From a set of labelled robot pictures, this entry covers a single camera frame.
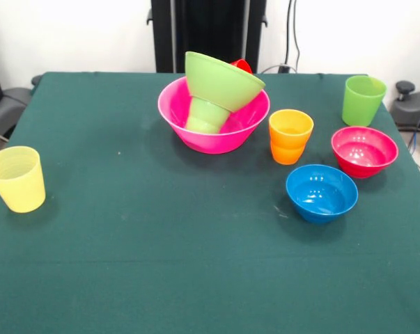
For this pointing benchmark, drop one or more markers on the large pink bowl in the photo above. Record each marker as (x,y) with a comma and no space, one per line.
(213,142)

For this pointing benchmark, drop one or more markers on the rounded green cup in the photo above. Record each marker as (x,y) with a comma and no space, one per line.
(205,117)

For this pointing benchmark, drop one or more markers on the orange cup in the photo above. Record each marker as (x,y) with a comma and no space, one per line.
(288,149)

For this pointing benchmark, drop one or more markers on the large green bowl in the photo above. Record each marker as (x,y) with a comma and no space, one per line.
(223,85)

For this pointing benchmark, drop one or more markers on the red cup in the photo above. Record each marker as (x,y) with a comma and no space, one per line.
(242,65)

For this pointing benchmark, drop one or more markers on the dark green tablecloth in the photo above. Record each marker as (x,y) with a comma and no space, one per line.
(202,243)

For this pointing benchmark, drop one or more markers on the small blue bowl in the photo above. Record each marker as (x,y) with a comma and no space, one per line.
(321,205)

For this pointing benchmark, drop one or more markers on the small magenta bowl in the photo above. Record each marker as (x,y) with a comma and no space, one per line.
(363,163)

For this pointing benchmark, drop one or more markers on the tall green cup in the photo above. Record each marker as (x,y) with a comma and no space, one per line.
(361,108)

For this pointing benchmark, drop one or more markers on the yellow cup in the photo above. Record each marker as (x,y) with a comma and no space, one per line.
(19,188)

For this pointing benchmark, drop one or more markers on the grey chair base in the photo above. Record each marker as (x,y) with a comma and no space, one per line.
(411,111)
(7,108)

